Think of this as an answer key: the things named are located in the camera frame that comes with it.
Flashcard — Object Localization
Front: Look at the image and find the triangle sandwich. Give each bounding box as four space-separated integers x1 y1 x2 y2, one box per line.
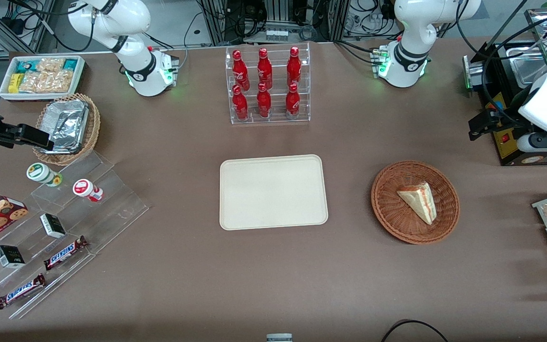
396 181 438 226

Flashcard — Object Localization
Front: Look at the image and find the black cable loop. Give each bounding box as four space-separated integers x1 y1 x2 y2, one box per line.
380 319 450 342

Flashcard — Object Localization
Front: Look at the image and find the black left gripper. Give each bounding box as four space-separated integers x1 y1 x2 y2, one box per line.
468 107 526 142

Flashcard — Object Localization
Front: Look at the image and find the white rectangular snack bin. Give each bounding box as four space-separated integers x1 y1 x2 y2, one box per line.
0 55 86 103

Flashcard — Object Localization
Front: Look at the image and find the red cola bottle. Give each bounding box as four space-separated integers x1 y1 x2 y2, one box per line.
257 47 273 90
257 83 272 119
285 83 301 119
232 85 249 121
287 46 302 88
232 49 250 92

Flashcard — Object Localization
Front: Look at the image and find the silver foil container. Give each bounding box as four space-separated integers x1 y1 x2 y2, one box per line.
47 114 87 154
42 99 89 125

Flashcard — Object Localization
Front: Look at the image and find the steel appliance tray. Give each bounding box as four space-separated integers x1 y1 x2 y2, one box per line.
510 54 547 87

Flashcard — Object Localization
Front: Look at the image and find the clear bag of crackers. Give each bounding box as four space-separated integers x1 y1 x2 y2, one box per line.
19 71 73 94
36 57 66 73

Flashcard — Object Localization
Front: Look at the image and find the red lid yogurt cup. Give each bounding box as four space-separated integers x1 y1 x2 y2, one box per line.
72 179 104 203

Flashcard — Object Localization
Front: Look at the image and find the metal wire shelf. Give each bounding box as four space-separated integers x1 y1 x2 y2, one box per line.
524 7 547 66

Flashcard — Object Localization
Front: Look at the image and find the light tan wicker basket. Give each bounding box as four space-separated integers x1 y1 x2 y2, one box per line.
33 93 101 166

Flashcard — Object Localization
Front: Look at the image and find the small black box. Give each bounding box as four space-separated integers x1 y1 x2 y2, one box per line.
39 213 67 239
0 245 26 269

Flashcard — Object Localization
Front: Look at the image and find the black countertop appliance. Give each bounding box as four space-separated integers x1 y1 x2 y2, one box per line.
462 40 547 167

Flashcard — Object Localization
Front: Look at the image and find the clear acrylic bottle rack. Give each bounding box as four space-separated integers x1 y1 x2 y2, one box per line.
225 42 311 125

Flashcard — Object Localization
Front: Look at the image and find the brown Snickers bar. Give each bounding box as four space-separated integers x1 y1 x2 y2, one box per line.
0 273 47 311
43 236 89 272

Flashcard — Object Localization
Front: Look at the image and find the cream rectangular plastic tray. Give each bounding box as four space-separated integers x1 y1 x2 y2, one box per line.
219 154 329 231

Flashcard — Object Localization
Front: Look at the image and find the aluminium equipment frame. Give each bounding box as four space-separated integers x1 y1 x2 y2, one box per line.
198 0 352 46

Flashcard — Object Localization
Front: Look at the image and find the clear acrylic stepped display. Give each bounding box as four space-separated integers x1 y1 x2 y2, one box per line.
0 151 150 320

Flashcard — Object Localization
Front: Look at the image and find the green lid yogurt cup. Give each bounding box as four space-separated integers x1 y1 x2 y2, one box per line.
26 162 63 188

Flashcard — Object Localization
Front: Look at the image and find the round brown wicker basket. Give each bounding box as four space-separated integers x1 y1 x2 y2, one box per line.
371 161 460 245

